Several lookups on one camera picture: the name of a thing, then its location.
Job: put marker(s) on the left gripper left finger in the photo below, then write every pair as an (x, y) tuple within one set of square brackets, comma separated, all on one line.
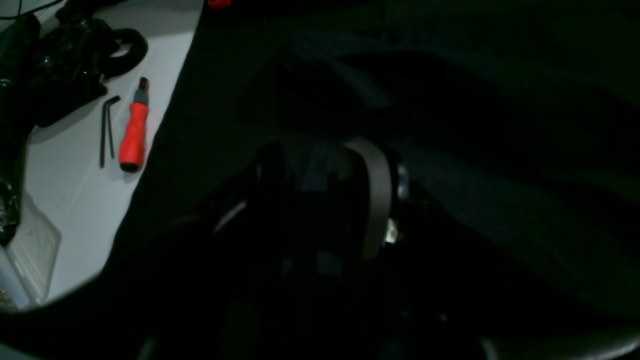
[(272, 190)]

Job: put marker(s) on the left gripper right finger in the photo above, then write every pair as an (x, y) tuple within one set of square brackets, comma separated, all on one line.
[(381, 184)]

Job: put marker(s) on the dark grey t-shirt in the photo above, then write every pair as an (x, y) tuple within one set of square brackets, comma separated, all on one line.
[(538, 158)]

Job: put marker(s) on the black table cloth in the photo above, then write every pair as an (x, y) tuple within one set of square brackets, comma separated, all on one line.
[(186, 279)]

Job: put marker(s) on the black hex keys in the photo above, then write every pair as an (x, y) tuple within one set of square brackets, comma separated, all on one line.
[(106, 131)]

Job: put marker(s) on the red black clamp far left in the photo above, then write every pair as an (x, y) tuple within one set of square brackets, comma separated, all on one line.
[(219, 4)]

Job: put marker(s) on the red handled screwdriver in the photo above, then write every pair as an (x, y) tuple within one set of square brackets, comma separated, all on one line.
[(132, 151)]

